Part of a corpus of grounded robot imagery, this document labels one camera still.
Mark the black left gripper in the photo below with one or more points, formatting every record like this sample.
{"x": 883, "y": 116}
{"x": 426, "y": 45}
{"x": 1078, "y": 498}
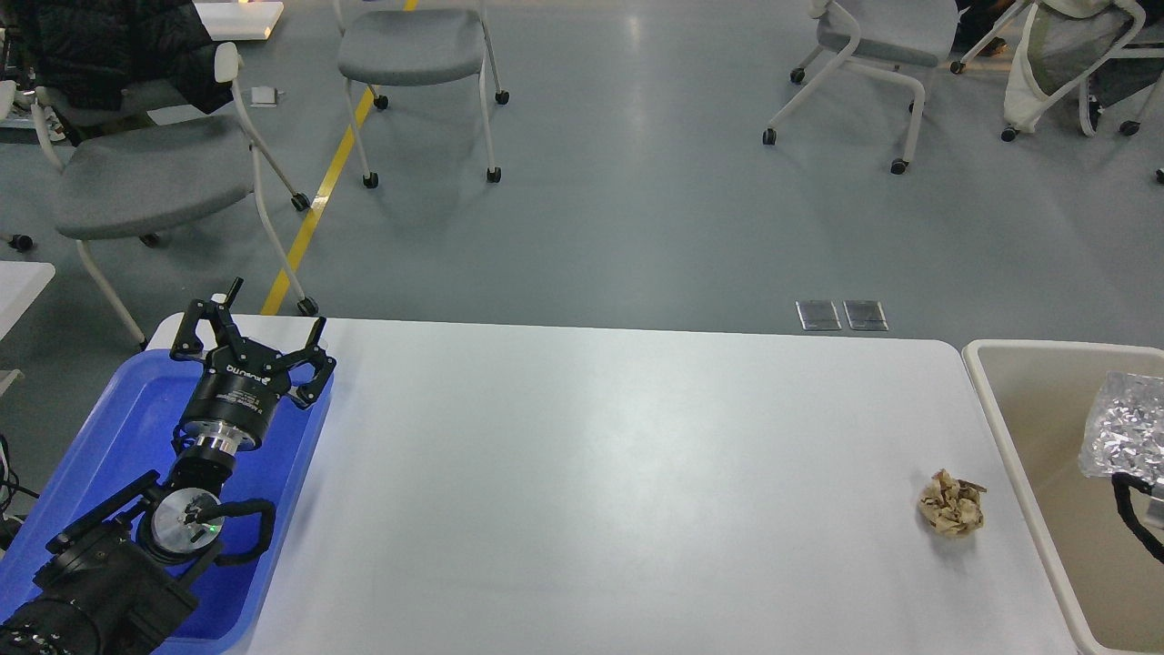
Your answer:
{"x": 235, "y": 393}

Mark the aluminium foil container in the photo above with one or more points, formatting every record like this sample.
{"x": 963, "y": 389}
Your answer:
{"x": 1124, "y": 429}

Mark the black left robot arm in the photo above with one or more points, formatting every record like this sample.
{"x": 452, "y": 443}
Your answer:
{"x": 168, "y": 514}

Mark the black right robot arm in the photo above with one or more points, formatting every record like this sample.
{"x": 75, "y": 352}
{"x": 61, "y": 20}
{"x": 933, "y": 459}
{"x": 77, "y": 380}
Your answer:
{"x": 1122, "y": 483}

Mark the grey chair front left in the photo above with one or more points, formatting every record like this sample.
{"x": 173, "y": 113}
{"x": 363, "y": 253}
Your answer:
{"x": 139, "y": 182}

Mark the grey chair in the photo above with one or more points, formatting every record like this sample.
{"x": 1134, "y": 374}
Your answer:
{"x": 139, "y": 182}
{"x": 428, "y": 47}
{"x": 874, "y": 39}

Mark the white side table left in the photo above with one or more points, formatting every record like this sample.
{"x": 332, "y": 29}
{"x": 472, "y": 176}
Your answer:
{"x": 21, "y": 283}

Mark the small grey floor box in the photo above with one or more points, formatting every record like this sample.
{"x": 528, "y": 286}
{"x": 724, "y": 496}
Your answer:
{"x": 264, "y": 96}

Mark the white table top left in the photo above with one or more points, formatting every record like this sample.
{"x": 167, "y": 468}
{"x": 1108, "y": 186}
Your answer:
{"x": 239, "y": 20}

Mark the grey chair top middle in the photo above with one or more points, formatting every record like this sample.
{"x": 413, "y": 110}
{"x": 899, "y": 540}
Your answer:
{"x": 428, "y": 47}

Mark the black jacket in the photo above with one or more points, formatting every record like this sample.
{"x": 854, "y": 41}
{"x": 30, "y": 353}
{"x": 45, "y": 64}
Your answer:
{"x": 92, "y": 51}

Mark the left metal floor plate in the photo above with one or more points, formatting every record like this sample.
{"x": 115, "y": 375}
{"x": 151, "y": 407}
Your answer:
{"x": 818, "y": 316}

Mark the metal floor plate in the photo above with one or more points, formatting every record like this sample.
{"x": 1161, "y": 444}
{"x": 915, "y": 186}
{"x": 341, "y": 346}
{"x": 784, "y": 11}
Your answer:
{"x": 866, "y": 315}
{"x": 818, "y": 316}

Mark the right metal floor plate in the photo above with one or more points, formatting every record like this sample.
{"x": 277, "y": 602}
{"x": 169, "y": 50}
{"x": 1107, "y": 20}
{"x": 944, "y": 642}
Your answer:
{"x": 866, "y": 315}

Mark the grey chair top right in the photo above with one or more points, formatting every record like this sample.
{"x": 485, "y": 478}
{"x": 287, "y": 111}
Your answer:
{"x": 874, "y": 39}

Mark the crumpled brown paper ball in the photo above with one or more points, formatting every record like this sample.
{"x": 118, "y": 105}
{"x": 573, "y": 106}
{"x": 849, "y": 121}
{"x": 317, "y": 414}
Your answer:
{"x": 952, "y": 507}

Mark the beige plastic bin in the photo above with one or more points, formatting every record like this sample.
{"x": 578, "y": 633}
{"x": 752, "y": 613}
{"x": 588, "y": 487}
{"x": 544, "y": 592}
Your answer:
{"x": 1037, "y": 396}

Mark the mesh office chair far right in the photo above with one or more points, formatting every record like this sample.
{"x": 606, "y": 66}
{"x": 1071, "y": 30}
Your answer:
{"x": 1105, "y": 51}

